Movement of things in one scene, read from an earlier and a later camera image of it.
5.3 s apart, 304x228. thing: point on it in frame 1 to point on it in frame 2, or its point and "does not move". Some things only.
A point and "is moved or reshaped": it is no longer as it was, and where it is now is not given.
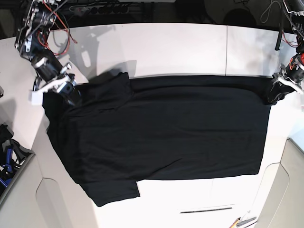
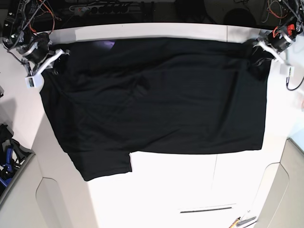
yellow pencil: x=235 y=223 does not move
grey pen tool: x=242 y=222 does not move
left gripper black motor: x=50 y=69 to x=38 y=49
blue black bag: x=13 y=156 does not move
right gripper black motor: x=292 y=75 to x=280 y=38
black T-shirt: x=122 y=130 is moved or reshaped
